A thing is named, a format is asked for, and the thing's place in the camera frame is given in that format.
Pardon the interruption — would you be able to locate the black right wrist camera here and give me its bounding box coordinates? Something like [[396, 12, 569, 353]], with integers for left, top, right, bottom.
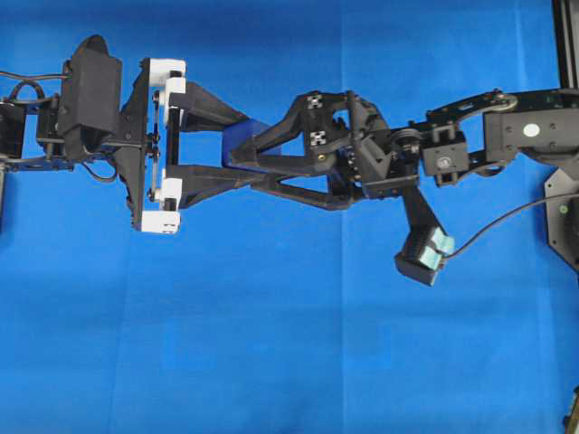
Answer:
[[394, 186, 454, 286]]

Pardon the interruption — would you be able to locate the blue block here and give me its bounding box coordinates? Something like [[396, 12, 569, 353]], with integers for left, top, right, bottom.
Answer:
[[222, 118, 287, 175]]

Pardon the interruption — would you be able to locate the black aluminium frame rail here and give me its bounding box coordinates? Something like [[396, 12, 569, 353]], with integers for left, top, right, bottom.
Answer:
[[551, 0, 578, 90]]

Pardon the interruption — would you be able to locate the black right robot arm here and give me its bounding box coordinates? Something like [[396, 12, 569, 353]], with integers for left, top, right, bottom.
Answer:
[[229, 89, 578, 211]]

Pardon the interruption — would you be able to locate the blue table mat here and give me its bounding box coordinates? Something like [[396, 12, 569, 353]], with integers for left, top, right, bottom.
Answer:
[[1, 1, 578, 433]]

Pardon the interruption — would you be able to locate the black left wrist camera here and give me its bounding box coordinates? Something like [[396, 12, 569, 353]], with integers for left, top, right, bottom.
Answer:
[[57, 35, 122, 163]]

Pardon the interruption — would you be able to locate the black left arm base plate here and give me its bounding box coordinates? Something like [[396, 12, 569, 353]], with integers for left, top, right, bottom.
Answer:
[[0, 165, 6, 231]]

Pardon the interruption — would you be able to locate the black left camera cable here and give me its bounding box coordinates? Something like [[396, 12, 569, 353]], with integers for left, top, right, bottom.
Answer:
[[0, 70, 71, 85]]

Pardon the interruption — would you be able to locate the black right camera cable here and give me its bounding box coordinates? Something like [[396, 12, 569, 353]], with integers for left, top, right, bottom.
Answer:
[[445, 192, 579, 261]]

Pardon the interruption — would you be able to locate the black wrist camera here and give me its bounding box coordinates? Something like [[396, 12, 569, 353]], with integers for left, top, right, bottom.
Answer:
[[57, 35, 122, 163], [394, 186, 454, 286]]

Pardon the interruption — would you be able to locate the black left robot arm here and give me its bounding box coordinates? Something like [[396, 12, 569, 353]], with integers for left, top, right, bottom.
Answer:
[[1, 47, 264, 233]]

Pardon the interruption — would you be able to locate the black camera cable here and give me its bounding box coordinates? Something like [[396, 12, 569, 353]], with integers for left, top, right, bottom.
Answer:
[[0, 70, 71, 85], [445, 192, 579, 261]]

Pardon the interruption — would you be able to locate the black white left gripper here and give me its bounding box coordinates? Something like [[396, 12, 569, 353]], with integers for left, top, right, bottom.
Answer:
[[119, 59, 267, 234]]

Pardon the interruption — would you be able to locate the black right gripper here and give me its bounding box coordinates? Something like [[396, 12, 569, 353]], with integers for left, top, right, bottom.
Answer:
[[228, 90, 419, 211]]

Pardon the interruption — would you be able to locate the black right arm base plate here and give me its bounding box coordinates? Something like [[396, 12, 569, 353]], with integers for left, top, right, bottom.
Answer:
[[544, 169, 578, 272]]

